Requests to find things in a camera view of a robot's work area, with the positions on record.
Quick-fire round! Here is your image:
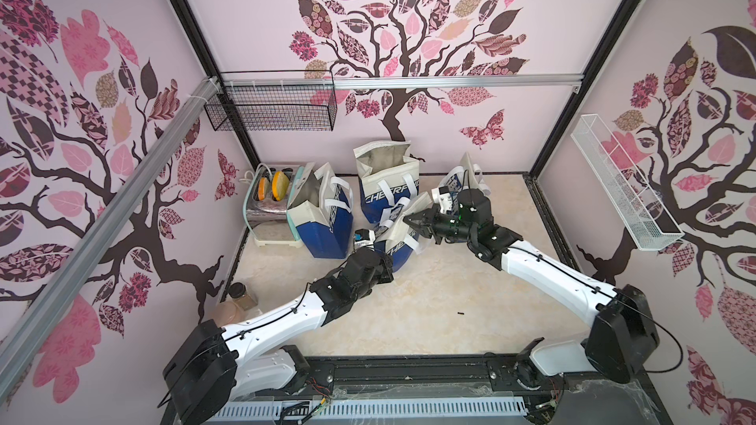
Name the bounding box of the blue takeout bag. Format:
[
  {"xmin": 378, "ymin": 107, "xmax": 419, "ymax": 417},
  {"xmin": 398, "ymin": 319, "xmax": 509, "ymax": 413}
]
[
  {"xmin": 287, "ymin": 163, "xmax": 354, "ymax": 259},
  {"xmin": 373, "ymin": 192, "xmax": 432, "ymax": 273}
]

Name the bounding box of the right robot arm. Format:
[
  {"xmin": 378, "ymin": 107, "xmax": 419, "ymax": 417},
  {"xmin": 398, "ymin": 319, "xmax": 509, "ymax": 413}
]
[{"xmin": 404, "ymin": 189, "xmax": 665, "ymax": 390}]

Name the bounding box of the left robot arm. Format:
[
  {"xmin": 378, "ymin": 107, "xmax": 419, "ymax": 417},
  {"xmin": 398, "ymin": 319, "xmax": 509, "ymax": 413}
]
[{"xmin": 160, "ymin": 247, "xmax": 394, "ymax": 424}]

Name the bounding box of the yellow bread slice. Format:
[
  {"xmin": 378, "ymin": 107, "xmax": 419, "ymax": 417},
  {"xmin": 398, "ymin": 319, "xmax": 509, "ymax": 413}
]
[{"xmin": 271, "ymin": 171, "xmax": 291, "ymax": 202}]

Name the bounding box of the orange bread slice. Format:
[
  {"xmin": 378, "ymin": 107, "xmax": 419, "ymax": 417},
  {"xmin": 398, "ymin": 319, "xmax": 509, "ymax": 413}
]
[{"xmin": 256, "ymin": 176, "xmax": 271, "ymax": 201}]

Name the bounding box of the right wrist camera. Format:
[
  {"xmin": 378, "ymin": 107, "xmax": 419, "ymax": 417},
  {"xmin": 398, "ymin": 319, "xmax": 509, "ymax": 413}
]
[{"xmin": 431, "ymin": 185, "xmax": 465, "ymax": 214}]

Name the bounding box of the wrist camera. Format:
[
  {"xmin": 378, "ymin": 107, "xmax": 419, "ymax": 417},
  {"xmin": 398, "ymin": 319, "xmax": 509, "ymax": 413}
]
[
  {"xmin": 431, "ymin": 185, "xmax": 465, "ymax": 214},
  {"xmin": 352, "ymin": 228, "xmax": 377, "ymax": 251}
]

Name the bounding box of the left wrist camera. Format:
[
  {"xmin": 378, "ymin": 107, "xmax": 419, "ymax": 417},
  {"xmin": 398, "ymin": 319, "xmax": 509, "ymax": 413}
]
[{"xmin": 352, "ymin": 228, "xmax": 377, "ymax": 251}]

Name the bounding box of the back aluminium rail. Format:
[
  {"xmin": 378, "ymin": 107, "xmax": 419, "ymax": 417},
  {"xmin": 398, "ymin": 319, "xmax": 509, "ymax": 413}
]
[{"xmin": 224, "ymin": 74, "xmax": 584, "ymax": 91}]

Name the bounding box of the aluminium rail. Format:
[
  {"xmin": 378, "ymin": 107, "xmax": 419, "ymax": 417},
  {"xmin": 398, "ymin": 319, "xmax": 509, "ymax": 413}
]
[
  {"xmin": 224, "ymin": 74, "xmax": 584, "ymax": 91},
  {"xmin": 1, "ymin": 77, "xmax": 221, "ymax": 399}
]

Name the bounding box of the white slotted cable duct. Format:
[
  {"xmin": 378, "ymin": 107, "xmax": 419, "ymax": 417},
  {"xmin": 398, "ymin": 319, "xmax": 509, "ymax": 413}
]
[{"xmin": 208, "ymin": 397, "xmax": 528, "ymax": 424}]

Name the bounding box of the black wire basket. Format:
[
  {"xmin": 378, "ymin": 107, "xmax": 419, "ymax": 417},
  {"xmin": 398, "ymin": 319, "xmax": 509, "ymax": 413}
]
[{"xmin": 205, "ymin": 69, "xmax": 338, "ymax": 132}]

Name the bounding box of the black base frame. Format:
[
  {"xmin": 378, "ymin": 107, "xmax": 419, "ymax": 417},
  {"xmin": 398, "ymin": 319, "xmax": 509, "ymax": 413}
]
[{"xmin": 160, "ymin": 353, "xmax": 674, "ymax": 425}]

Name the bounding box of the left aluminium rail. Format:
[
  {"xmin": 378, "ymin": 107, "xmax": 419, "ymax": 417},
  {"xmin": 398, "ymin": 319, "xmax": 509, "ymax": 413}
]
[{"xmin": 1, "ymin": 77, "xmax": 221, "ymax": 399}]

